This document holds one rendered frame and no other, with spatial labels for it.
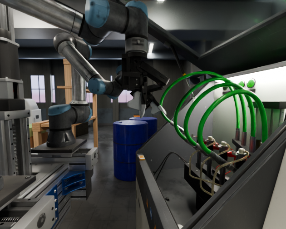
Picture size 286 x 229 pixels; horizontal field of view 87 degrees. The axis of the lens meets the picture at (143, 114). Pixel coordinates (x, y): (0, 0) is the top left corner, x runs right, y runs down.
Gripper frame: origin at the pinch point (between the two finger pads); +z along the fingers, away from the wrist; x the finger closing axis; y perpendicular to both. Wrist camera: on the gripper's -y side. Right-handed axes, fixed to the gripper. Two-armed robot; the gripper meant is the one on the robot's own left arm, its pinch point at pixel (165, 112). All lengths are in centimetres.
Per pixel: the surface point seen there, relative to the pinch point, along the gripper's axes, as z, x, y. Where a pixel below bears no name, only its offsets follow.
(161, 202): 26.0, 18.8, 21.6
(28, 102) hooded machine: -461, -364, 365
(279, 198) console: 38.2, 29.7, -5.7
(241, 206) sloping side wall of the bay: 34.6, 30.8, 1.9
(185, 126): 12.2, 20.5, -1.7
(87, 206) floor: 4, -100, 146
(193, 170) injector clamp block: 28.2, -1.4, 8.1
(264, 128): 28.2, 18.0, -19.0
